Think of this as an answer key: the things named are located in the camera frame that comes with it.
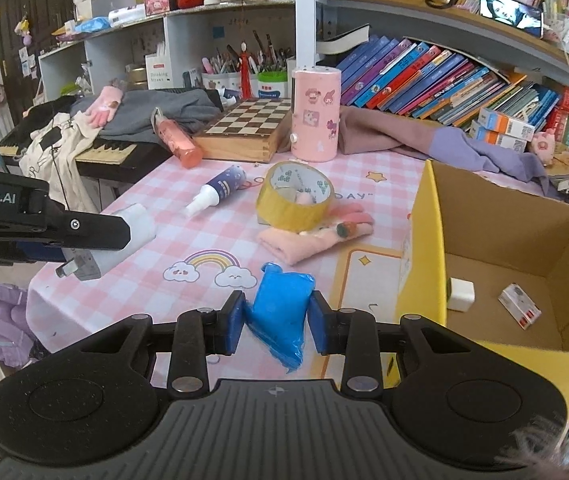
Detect black piano keyboard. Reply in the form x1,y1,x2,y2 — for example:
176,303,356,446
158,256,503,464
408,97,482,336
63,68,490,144
0,130,172,181

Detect large white charger plug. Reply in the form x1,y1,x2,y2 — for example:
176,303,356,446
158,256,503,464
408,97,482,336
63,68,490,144
56,203,158,281

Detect orange white carton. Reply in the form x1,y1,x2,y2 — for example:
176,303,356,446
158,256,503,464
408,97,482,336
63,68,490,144
469,121,527,153
479,108,536,142

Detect phone with lit screen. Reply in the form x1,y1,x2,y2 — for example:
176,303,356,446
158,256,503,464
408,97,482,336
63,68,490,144
479,0,543,37

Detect purple cloth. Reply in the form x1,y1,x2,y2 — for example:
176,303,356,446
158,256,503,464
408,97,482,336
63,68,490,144
337,105,562,196

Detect pink checked desktop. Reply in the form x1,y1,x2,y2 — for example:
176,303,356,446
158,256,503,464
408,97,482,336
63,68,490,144
27,147,465,391

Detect red tassel doll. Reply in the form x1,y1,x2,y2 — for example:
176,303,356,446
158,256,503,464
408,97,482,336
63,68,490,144
238,42,258,98

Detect yellow cardboard box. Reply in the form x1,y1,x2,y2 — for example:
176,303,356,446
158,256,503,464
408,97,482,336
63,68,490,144
397,159,569,416

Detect blue plastic packet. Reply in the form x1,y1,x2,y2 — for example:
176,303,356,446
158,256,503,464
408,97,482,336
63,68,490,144
243,262,316,374

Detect row of colourful books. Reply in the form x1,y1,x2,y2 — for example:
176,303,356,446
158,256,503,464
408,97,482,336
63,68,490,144
337,35,560,128

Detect yellow tape roll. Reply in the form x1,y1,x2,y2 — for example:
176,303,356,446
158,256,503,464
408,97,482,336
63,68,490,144
256,161,335,233

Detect pink cylinder container with stickers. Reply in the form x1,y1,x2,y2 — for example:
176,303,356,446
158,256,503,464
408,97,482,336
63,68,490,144
290,66,341,162

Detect green white pen cup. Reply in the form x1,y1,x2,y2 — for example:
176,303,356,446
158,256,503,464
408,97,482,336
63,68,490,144
258,71,288,98

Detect white box with red label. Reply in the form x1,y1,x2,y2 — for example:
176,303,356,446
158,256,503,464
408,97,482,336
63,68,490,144
144,55,171,92

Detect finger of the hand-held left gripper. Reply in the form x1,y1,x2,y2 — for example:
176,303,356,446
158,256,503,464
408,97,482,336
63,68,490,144
0,210,131,252
0,241,72,266

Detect pink storage box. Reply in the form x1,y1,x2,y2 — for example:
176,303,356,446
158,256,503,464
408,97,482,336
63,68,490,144
143,0,179,16

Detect white printed garment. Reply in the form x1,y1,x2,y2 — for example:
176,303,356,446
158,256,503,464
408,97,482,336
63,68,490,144
18,110,100,213

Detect blue wipes packet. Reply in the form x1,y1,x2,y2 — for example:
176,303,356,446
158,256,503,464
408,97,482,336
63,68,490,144
74,16,111,34

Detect pink pig plush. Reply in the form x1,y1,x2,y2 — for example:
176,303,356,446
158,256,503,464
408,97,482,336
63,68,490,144
529,129,559,167

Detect orange pink bottle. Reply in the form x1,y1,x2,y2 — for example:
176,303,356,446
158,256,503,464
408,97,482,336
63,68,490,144
152,107,205,170

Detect small white charger plug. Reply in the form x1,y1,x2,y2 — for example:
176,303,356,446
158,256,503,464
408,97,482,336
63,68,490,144
447,277,476,312

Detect dark blue spray bottle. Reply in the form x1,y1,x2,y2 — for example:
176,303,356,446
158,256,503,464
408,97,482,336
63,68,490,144
184,165,248,218

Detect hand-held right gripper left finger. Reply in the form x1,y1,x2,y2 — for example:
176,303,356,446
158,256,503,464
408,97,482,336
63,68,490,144
72,290,248,395

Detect small white red carton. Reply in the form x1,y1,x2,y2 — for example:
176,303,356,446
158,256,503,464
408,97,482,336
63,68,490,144
498,283,541,331

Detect grey cloth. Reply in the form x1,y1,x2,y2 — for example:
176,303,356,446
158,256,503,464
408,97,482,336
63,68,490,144
69,87,225,141

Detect wooden chessboard box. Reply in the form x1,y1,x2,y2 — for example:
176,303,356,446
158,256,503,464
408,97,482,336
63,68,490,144
192,97,292,163

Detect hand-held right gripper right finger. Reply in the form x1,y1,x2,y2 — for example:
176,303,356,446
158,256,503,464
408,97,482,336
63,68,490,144
308,290,472,395

